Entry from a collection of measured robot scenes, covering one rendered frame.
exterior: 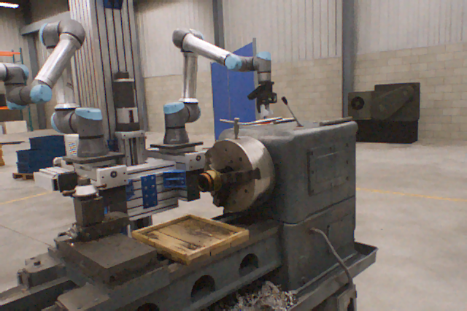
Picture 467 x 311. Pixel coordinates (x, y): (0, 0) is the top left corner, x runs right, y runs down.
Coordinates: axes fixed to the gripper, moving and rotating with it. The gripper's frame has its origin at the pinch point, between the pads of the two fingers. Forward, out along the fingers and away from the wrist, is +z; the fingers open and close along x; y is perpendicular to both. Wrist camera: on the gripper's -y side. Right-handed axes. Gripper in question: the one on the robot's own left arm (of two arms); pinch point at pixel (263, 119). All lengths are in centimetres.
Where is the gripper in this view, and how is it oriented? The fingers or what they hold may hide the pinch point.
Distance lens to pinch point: 209.1
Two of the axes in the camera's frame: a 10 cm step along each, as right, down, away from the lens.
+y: 7.0, 0.8, -7.1
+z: 0.5, 9.8, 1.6
